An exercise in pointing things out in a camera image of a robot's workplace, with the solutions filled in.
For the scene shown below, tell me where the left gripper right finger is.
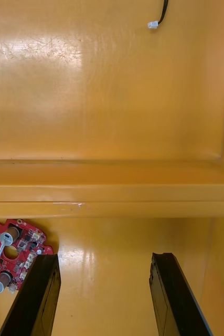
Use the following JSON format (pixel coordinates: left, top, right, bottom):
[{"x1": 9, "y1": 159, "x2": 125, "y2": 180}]
[{"x1": 149, "y1": 252, "x2": 214, "y2": 336}]

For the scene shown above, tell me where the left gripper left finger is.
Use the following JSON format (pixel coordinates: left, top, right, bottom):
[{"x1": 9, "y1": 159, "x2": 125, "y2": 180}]
[{"x1": 0, "y1": 253, "x2": 62, "y2": 336}]

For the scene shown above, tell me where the round red circuit board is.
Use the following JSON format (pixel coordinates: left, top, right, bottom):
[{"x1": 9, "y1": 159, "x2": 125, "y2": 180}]
[{"x1": 0, "y1": 218, "x2": 54, "y2": 295}]

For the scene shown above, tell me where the yellow-orange plastic bin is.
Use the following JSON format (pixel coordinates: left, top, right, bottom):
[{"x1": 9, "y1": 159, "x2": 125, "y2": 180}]
[
  {"x1": 0, "y1": 201, "x2": 224, "y2": 336},
  {"x1": 0, "y1": 0, "x2": 224, "y2": 202}
]

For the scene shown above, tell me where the small solenoid with black cable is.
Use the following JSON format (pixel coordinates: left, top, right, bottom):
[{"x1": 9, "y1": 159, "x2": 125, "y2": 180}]
[{"x1": 147, "y1": 0, "x2": 169, "y2": 29}]

